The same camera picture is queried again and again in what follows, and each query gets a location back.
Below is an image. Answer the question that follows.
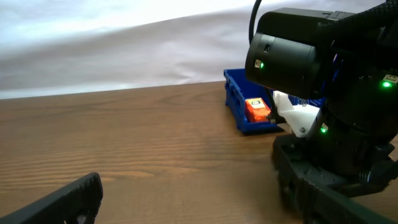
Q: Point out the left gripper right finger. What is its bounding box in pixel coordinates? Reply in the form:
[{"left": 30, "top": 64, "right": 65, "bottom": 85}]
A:
[{"left": 272, "top": 133, "right": 398, "bottom": 224}]

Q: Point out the orange candy box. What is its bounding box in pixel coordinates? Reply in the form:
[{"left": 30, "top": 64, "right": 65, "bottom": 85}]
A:
[{"left": 244, "top": 97, "right": 272, "bottom": 123}]

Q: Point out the blue tray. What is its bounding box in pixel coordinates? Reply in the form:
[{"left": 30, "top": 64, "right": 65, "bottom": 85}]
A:
[{"left": 223, "top": 68, "right": 326, "bottom": 135}]

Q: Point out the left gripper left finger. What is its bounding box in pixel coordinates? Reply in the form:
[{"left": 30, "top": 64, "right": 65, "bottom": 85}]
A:
[{"left": 0, "top": 172, "right": 104, "bottom": 224}]

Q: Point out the black cable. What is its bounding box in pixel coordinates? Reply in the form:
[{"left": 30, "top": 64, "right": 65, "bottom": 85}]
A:
[{"left": 248, "top": 0, "right": 285, "bottom": 125}]

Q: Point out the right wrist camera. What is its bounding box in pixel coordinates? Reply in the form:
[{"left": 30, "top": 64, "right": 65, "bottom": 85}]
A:
[{"left": 272, "top": 90, "right": 321, "bottom": 139}]

